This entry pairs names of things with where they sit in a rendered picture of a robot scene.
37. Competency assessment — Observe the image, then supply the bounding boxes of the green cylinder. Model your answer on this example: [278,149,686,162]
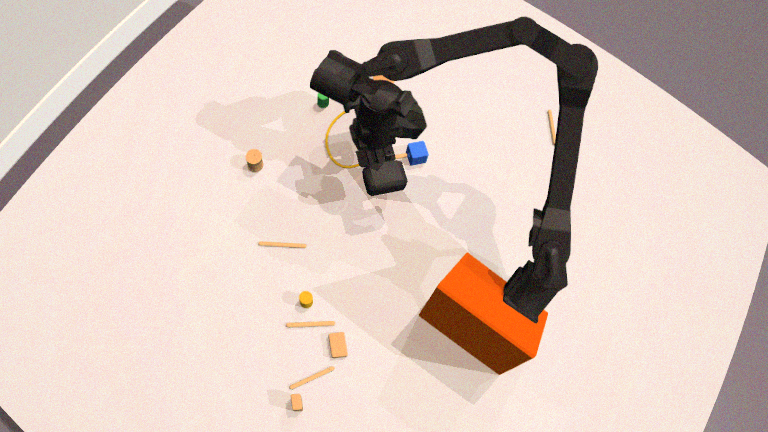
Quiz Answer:
[317,93,329,108]

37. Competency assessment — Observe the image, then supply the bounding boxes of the blue block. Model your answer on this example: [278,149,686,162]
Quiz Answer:
[406,140,429,166]

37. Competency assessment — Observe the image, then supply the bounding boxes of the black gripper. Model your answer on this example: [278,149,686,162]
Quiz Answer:
[343,95,408,196]

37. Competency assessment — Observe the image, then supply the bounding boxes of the small orange and brown cylinder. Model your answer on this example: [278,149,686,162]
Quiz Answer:
[246,149,263,173]

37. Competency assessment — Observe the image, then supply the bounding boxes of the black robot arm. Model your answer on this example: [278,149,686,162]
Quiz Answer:
[310,16,599,324]

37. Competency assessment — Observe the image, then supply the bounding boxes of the short wooden cylinder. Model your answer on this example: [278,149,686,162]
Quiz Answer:
[299,291,313,308]

